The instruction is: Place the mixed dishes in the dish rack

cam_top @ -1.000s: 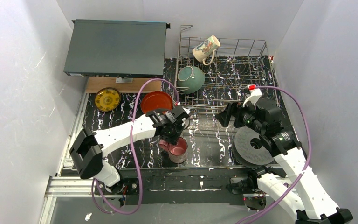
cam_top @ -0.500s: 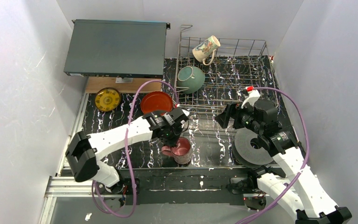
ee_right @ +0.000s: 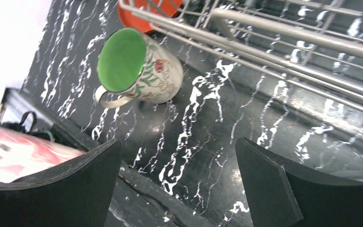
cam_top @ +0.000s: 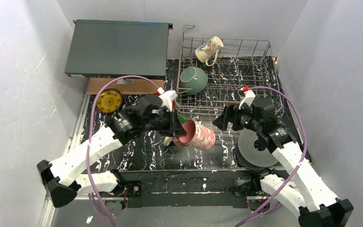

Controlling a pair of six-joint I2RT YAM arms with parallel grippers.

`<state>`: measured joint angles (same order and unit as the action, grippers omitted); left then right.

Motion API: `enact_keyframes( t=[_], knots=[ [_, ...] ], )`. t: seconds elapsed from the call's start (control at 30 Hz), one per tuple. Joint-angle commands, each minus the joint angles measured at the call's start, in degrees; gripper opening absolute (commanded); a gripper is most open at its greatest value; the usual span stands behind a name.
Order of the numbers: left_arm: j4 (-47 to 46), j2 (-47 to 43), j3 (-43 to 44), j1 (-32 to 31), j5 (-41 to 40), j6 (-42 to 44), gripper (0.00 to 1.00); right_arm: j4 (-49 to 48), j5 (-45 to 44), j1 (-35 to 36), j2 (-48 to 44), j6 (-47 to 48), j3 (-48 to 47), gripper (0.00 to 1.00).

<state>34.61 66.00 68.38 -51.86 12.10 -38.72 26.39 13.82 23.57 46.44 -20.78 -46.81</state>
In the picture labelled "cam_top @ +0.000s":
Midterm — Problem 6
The cream seahorse mug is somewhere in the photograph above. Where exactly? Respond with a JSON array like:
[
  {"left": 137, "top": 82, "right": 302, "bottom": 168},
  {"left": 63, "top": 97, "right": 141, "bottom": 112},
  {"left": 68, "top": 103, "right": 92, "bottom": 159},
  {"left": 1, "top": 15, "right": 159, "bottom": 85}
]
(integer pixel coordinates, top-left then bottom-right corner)
[{"left": 195, "top": 36, "right": 224, "bottom": 67}]

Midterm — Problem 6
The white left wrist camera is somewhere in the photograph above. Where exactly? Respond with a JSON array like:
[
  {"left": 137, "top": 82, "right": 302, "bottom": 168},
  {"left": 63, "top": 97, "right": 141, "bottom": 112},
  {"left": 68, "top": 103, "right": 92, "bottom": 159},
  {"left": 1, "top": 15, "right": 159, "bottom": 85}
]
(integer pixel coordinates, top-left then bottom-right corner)
[{"left": 156, "top": 87, "right": 178, "bottom": 112}]

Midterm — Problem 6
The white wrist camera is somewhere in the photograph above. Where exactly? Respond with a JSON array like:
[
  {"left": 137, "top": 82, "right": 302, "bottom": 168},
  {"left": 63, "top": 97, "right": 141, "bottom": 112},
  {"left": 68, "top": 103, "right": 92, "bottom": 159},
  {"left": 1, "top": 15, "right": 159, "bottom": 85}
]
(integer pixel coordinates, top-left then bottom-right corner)
[
  {"left": 156, "top": 87, "right": 178, "bottom": 112},
  {"left": 238, "top": 87, "right": 256, "bottom": 110}
]

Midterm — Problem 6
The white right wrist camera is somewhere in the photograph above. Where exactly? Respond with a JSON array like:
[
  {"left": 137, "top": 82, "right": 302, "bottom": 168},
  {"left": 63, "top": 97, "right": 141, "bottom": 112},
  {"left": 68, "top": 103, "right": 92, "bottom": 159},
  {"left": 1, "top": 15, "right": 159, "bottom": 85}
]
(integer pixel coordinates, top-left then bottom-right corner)
[{"left": 238, "top": 87, "right": 256, "bottom": 110}]

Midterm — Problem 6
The pink interior mug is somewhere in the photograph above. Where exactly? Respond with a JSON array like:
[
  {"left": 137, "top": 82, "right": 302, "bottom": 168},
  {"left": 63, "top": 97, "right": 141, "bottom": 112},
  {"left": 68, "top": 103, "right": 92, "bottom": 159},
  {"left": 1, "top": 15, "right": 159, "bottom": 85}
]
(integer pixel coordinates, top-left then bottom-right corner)
[{"left": 173, "top": 120, "right": 216, "bottom": 150}]

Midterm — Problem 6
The dark grey rack-mount box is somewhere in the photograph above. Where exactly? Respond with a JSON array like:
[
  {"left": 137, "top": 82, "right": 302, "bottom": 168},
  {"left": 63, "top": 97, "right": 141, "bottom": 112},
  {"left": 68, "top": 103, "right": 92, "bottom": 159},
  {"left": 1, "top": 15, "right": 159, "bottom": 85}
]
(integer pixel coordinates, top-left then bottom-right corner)
[{"left": 64, "top": 19, "right": 173, "bottom": 80}]

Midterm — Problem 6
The wooden board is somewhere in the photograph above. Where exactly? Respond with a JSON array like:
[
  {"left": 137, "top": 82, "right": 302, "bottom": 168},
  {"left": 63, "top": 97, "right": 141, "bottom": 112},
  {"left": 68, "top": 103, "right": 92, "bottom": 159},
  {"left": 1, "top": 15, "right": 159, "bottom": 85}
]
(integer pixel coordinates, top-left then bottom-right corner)
[{"left": 86, "top": 78, "right": 164, "bottom": 95}]

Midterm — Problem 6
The metal wire dish rack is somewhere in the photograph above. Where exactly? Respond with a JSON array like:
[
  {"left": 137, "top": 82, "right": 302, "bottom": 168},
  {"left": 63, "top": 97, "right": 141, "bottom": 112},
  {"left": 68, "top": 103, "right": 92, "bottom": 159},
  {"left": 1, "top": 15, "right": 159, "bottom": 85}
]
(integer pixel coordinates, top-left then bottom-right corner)
[{"left": 175, "top": 25, "right": 284, "bottom": 115}]

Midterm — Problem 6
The aluminium frame rail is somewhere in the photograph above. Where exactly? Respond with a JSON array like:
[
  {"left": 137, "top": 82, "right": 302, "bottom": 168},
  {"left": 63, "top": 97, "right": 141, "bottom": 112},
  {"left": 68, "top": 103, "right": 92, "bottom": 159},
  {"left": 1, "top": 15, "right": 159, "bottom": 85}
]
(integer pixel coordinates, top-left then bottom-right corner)
[{"left": 39, "top": 177, "right": 332, "bottom": 227}]

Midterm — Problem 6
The green interior mug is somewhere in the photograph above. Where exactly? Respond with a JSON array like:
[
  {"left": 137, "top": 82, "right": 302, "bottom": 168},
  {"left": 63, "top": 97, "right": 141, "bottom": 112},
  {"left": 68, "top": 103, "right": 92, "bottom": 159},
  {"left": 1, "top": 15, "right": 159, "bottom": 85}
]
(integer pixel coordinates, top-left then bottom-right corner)
[{"left": 163, "top": 114, "right": 186, "bottom": 147}]

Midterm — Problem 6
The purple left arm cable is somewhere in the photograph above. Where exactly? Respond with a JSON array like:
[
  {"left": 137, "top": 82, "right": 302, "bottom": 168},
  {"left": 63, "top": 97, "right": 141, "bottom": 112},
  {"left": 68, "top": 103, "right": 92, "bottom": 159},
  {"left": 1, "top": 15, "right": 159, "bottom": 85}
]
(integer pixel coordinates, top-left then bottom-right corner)
[{"left": 86, "top": 75, "right": 162, "bottom": 227}]

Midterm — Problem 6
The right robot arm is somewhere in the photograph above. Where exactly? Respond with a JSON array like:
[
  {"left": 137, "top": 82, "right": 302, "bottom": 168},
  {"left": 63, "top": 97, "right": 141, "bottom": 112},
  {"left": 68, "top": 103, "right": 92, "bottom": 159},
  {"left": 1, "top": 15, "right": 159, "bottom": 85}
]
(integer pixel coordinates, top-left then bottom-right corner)
[{"left": 213, "top": 98, "right": 354, "bottom": 227}]

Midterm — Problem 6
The white floral bowl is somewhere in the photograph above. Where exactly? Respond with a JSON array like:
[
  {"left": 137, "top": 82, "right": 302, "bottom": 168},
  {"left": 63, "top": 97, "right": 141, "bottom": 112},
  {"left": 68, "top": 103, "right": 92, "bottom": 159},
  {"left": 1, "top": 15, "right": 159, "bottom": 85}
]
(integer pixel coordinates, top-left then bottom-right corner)
[{"left": 179, "top": 67, "right": 208, "bottom": 95}]

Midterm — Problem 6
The yellow patterned plate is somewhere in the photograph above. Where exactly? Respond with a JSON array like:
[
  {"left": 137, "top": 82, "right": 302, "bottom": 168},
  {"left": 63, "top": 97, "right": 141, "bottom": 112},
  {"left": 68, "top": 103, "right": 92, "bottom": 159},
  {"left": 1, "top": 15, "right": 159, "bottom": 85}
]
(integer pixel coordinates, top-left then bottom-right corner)
[{"left": 96, "top": 88, "right": 123, "bottom": 114}]

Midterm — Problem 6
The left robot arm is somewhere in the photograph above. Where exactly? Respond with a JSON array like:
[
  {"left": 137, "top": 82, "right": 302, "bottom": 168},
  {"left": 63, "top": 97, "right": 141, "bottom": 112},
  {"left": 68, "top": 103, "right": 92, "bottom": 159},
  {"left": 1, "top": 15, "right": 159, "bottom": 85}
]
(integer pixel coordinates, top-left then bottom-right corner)
[{"left": 37, "top": 90, "right": 186, "bottom": 208}]

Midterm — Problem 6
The grey perforated filament spool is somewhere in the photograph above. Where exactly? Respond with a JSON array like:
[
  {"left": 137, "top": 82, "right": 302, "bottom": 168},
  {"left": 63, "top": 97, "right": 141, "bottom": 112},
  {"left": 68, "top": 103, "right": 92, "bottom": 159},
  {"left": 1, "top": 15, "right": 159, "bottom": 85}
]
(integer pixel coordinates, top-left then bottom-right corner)
[{"left": 235, "top": 129, "right": 278, "bottom": 170}]

